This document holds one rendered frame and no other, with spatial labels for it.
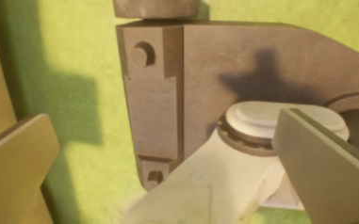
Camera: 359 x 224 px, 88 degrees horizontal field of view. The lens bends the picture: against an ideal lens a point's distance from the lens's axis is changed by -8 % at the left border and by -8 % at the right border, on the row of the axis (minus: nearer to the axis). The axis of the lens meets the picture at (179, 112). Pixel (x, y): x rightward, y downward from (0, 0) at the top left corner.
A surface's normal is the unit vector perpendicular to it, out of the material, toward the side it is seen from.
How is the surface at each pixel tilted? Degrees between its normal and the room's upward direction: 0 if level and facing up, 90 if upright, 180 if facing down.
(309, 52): 0
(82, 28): 0
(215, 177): 90
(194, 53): 0
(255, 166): 90
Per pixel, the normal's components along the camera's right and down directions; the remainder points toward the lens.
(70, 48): -0.17, 0.48
